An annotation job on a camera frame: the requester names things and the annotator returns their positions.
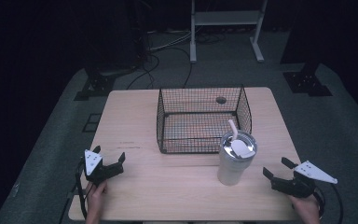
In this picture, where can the person's left hand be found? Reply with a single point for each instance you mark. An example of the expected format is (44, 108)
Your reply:
(94, 199)

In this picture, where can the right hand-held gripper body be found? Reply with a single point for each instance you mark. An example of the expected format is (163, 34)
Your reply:
(310, 172)

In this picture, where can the person's right hand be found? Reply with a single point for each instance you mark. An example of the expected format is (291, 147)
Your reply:
(307, 210)

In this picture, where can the white tumbler with straw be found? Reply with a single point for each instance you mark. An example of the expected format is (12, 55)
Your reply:
(233, 168)

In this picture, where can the black stand base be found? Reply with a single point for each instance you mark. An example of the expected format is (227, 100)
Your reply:
(98, 85)
(307, 82)

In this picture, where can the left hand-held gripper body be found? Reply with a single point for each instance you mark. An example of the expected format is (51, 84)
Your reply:
(93, 165)

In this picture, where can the white metal stand frame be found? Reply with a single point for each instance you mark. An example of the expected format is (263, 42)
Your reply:
(227, 17)

